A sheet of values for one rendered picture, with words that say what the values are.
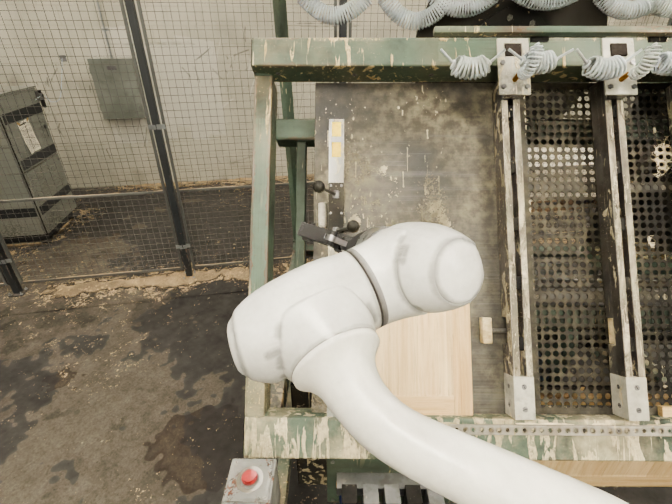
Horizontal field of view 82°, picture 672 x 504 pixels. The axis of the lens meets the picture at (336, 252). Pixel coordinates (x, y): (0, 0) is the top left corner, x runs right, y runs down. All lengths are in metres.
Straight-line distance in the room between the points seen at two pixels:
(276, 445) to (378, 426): 0.95
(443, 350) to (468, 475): 0.95
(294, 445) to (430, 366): 0.48
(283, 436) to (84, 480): 1.43
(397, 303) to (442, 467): 0.16
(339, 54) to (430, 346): 0.98
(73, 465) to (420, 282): 2.38
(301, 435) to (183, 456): 1.21
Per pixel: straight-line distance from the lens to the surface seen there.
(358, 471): 1.38
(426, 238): 0.42
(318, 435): 1.29
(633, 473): 2.22
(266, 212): 1.27
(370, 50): 1.41
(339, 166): 1.30
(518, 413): 1.36
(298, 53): 1.41
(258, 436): 1.32
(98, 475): 2.53
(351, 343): 0.39
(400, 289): 0.43
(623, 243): 1.52
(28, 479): 2.69
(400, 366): 1.29
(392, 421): 0.38
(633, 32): 1.50
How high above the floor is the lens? 1.92
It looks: 29 degrees down
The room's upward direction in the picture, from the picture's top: straight up
